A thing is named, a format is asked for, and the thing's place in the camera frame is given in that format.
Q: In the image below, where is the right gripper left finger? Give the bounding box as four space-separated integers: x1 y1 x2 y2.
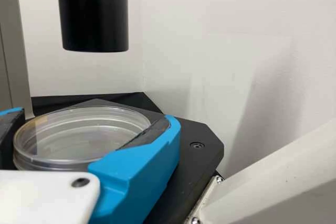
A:
0 106 26 170

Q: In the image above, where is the cream microscope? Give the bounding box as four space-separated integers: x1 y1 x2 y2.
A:
0 0 336 224

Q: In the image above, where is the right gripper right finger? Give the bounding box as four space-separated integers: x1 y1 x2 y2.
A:
88 114 182 224

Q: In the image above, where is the petri dish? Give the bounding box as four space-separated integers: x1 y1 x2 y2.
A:
12 104 153 173

